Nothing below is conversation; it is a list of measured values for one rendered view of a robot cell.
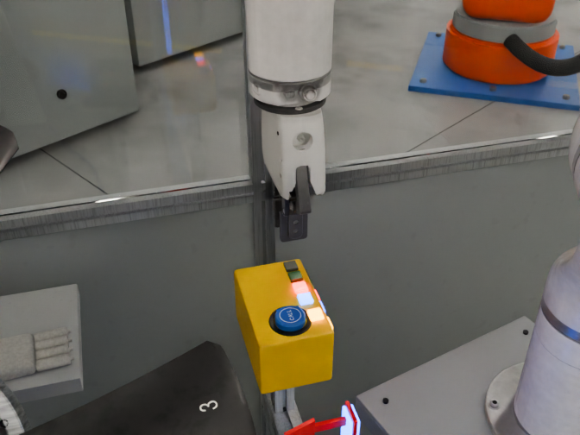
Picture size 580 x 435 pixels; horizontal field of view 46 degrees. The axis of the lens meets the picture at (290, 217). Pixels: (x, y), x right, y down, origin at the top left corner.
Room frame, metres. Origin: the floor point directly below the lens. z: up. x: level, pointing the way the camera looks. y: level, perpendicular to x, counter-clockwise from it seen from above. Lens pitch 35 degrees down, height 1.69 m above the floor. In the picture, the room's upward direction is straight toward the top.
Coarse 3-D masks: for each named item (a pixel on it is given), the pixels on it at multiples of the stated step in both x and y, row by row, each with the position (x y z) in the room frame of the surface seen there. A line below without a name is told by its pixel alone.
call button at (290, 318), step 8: (280, 312) 0.66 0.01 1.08; (288, 312) 0.66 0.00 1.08; (296, 312) 0.66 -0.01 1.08; (304, 312) 0.66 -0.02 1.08; (280, 320) 0.64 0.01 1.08; (288, 320) 0.64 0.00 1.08; (296, 320) 0.64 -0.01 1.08; (304, 320) 0.64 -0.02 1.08; (280, 328) 0.64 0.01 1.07; (288, 328) 0.63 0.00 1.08; (296, 328) 0.64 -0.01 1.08
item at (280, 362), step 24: (240, 288) 0.72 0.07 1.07; (264, 288) 0.72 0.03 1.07; (288, 288) 0.72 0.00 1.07; (312, 288) 0.72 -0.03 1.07; (240, 312) 0.72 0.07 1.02; (264, 312) 0.67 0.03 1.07; (264, 336) 0.63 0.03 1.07; (288, 336) 0.63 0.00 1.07; (312, 336) 0.63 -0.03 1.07; (264, 360) 0.61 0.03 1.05; (288, 360) 0.62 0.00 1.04; (312, 360) 0.63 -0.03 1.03; (264, 384) 0.61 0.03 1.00; (288, 384) 0.62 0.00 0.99
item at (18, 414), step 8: (0, 384) 0.51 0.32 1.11; (0, 392) 0.50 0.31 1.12; (8, 392) 0.51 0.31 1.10; (0, 400) 0.49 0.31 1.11; (8, 400) 0.49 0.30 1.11; (16, 400) 0.51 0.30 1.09; (0, 408) 0.48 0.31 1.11; (8, 408) 0.48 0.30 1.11; (16, 408) 0.49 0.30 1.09; (0, 416) 0.48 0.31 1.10; (8, 416) 0.48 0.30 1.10; (16, 416) 0.48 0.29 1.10; (24, 416) 0.50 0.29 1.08; (0, 424) 0.47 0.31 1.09; (8, 424) 0.47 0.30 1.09; (16, 424) 0.48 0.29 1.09; (24, 424) 0.49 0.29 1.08; (8, 432) 0.47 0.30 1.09; (16, 432) 0.47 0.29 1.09
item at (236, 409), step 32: (192, 352) 0.46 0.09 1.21; (224, 352) 0.46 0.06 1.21; (128, 384) 0.43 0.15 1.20; (160, 384) 0.43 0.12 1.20; (192, 384) 0.43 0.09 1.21; (224, 384) 0.43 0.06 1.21; (64, 416) 0.40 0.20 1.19; (96, 416) 0.40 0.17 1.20; (128, 416) 0.40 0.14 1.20; (160, 416) 0.40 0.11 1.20; (192, 416) 0.40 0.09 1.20; (224, 416) 0.40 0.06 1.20
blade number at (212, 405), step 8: (192, 400) 0.41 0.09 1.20; (200, 400) 0.41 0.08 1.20; (208, 400) 0.41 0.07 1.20; (216, 400) 0.41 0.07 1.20; (192, 408) 0.41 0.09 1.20; (200, 408) 0.41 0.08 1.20; (208, 408) 0.41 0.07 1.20; (216, 408) 0.41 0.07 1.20; (200, 416) 0.40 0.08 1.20; (208, 416) 0.40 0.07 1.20
